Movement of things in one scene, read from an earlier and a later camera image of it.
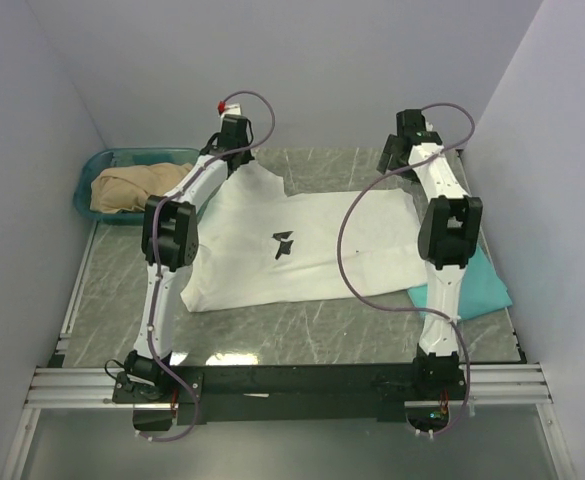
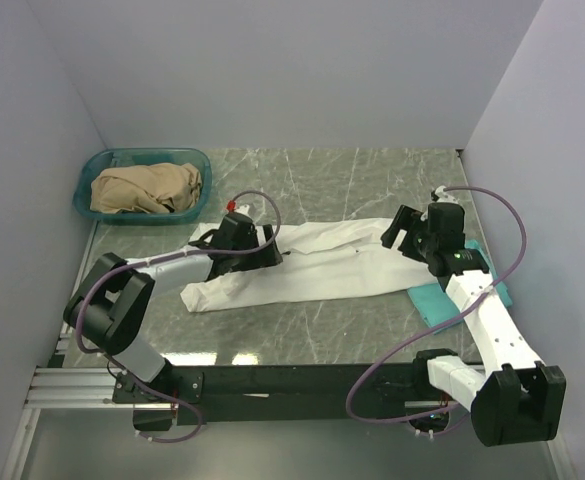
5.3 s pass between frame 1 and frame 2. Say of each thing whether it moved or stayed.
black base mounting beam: stayed
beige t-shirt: stayed
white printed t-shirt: moved
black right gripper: moved
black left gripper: moved
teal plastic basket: stayed
